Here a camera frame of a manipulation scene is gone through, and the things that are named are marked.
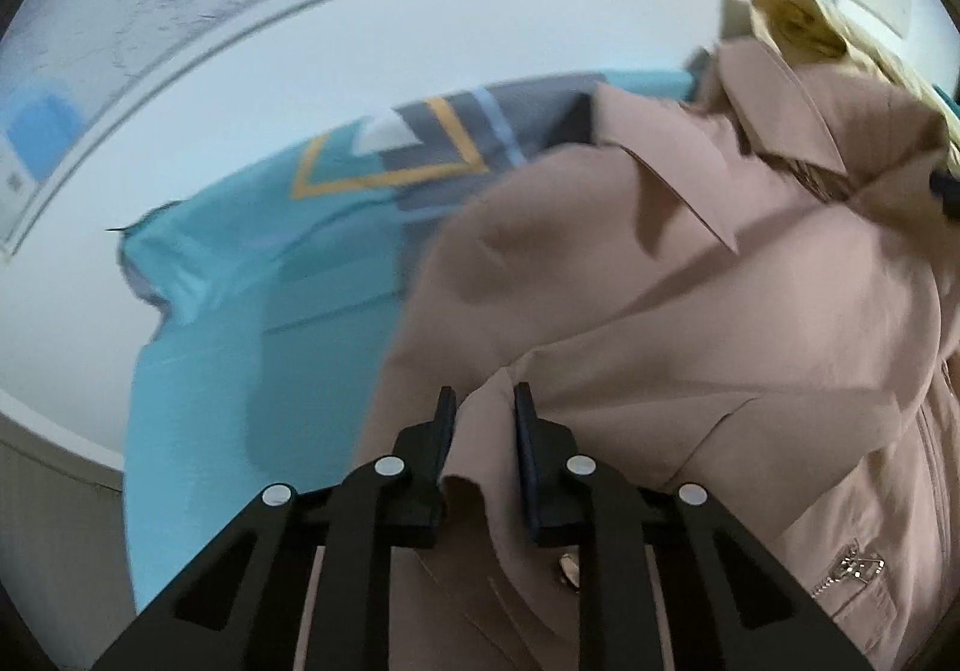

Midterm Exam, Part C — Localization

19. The cream garment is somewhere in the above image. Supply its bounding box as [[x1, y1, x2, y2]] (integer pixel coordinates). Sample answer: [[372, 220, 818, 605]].
[[750, 0, 960, 151]]

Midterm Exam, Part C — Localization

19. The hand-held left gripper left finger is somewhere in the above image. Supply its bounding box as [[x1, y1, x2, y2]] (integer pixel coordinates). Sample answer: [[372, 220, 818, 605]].
[[90, 384, 458, 671]]

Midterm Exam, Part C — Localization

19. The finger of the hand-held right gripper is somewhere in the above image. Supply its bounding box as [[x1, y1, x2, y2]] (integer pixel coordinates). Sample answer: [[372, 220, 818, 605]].
[[928, 170, 960, 220]]

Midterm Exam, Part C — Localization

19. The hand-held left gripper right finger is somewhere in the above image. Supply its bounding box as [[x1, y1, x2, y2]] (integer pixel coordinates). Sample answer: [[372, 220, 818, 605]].
[[514, 382, 875, 671]]

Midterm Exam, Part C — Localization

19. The pink jacket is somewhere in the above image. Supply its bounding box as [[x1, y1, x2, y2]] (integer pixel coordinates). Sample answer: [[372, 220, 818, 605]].
[[296, 37, 960, 671]]

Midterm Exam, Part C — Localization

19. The blue printed bed sheet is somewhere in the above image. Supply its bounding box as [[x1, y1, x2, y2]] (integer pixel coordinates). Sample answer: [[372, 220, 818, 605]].
[[105, 67, 713, 612]]

